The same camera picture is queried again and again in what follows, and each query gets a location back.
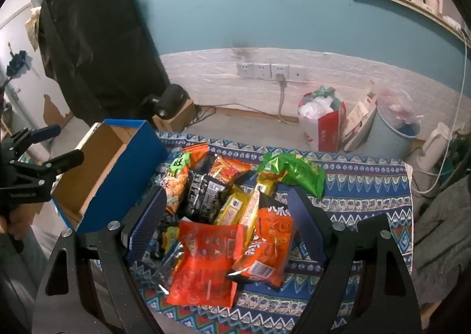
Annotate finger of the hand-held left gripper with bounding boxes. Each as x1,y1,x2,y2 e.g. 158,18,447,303
0,125,62,160
9,149,84,182

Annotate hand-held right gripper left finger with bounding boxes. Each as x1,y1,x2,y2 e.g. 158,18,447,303
31,185,168,334

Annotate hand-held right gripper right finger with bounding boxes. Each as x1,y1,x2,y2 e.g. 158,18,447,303
287,188,422,334

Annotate small yellow candy packet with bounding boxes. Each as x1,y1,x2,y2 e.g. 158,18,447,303
156,225,183,257

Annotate orange snack packet with barcode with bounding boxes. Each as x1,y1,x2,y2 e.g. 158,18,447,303
226,205,295,291

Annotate orange snack bag green top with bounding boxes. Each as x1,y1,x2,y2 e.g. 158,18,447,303
162,144,208,215

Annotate clear plastic snack packet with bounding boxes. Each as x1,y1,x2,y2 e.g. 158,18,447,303
152,246,185,292

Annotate blue cardboard box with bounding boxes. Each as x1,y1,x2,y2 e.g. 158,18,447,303
52,118,170,235

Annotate black snack packet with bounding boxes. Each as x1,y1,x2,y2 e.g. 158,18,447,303
182,168,232,224

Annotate orange-red snack bag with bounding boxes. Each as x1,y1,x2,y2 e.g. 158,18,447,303
166,220,245,308

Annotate yellow snack packet white label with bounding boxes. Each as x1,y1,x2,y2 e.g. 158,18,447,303
213,185,254,226

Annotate person's left hand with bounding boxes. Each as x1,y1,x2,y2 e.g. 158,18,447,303
0,205,26,244

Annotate patterned blue blanket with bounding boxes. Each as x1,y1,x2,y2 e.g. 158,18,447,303
127,130,414,334

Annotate red-orange snack bag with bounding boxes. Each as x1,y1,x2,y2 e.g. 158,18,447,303
208,155,253,187

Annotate red and white paper bag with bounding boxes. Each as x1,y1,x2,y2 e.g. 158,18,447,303
297,85,347,152

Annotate black cloth covered cabinet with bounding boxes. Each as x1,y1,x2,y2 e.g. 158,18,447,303
39,0,172,126

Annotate small brown cardboard box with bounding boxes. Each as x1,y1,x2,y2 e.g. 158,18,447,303
152,98,197,132

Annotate light blue trash bin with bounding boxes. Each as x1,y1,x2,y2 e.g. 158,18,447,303
362,89,424,158

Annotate beige paper bag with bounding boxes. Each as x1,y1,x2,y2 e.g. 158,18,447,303
340,89,378,152

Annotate grey cloth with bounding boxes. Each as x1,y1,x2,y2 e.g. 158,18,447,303
412,172,471,283

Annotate white electric kettle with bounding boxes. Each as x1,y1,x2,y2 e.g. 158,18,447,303
419,122,451,173

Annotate black floor cables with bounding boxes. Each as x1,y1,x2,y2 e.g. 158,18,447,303
191,104,218,125

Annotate black security camera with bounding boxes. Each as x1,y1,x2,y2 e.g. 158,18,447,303
142,84,188,120

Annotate grey plug with cable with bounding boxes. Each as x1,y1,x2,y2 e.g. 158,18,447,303
276,74,298,123

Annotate thin white cable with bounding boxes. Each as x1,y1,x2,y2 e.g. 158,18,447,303
410,30,469,195

